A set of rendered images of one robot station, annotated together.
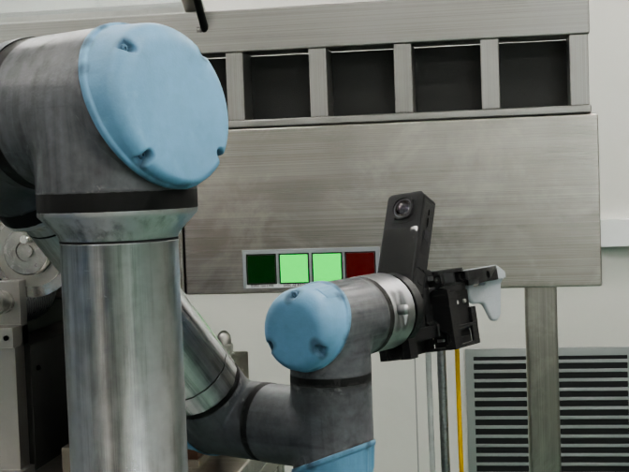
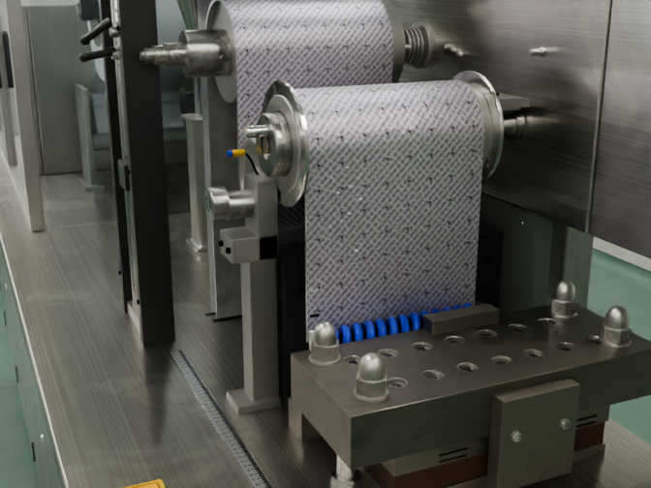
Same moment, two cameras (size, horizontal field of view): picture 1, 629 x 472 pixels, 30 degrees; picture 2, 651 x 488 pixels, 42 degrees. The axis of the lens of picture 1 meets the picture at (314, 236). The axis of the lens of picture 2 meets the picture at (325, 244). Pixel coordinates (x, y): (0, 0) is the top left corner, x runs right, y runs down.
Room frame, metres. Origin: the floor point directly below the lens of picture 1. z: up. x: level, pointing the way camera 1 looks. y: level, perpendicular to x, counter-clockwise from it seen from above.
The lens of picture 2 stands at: (1.35, -0.41, 1.44)
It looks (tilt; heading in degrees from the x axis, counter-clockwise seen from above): 18 degrees down; 57
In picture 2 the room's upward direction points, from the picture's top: straight up
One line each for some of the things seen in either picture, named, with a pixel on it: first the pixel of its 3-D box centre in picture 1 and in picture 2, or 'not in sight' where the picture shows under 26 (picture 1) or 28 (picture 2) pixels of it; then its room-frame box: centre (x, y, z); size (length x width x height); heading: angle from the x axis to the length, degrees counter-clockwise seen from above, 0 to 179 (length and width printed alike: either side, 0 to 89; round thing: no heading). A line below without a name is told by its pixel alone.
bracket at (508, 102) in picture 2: not in sight; (499, 100); (2.14, 0.40, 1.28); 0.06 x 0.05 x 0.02; 171
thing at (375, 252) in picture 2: not in sight; (395, 256); (1.95, 0.37, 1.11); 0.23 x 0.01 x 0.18; 171
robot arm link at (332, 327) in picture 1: (328, 326); not in sight; (1.07, -0.01, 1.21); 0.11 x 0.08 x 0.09; 144
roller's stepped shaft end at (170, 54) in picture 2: not in sight; (162, 54); (1.80, 0.70, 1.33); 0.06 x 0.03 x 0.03; 171
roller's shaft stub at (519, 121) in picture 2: not in sight; (493, 126); (2.13, 0.40, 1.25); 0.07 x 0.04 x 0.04; 171
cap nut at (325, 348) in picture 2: not in sight; (325, 340); (1.81, 0.32, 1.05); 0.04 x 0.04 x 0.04
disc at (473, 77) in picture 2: not in sight; (469, 129); (2.09, 0.40, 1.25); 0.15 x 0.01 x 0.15; 81
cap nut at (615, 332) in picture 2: (224, 342); (616, 323); (2.13, 0.17, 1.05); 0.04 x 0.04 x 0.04
